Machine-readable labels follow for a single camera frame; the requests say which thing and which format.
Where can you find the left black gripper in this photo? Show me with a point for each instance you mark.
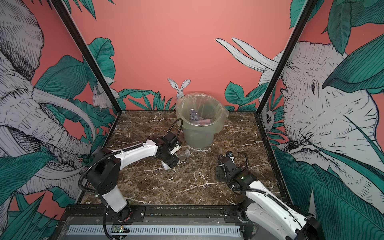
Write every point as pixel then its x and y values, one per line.
pixel 173 162

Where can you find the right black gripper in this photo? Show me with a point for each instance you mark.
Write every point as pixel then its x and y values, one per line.
pixel 221 176

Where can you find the white label bottle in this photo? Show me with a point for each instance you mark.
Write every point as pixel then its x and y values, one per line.
pixel 175 159

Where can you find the crushed clear bottle white cap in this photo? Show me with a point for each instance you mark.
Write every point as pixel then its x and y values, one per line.
pixel 194 116

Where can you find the clear bottle blue cap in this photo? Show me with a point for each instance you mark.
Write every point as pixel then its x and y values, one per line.
pixel 204 122

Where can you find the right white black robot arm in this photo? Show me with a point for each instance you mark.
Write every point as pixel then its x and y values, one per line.
pixel 263 208

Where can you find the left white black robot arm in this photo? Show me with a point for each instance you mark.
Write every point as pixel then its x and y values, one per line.
pixel 103 173

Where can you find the translucent plastic bin liner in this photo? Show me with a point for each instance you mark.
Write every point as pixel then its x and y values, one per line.
pixel 206 107

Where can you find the green mesh waste bin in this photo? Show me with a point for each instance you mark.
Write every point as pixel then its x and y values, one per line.
pixel 198 139

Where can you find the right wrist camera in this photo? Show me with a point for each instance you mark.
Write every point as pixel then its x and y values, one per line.
pixel 230 154

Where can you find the black front mounting rail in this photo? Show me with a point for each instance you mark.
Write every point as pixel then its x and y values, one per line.
pixel 140 213

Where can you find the white slotted cable duct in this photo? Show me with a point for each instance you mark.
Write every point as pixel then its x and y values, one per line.
pixel 154 230

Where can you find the left black frame post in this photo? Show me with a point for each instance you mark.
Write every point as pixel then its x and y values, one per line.
pixel 66 18

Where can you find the black frame post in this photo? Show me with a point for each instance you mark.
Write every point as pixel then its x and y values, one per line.
pixel 298 29
pixel 66 18

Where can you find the right black frame post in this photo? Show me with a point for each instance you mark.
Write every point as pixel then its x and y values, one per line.
pixel 298 29

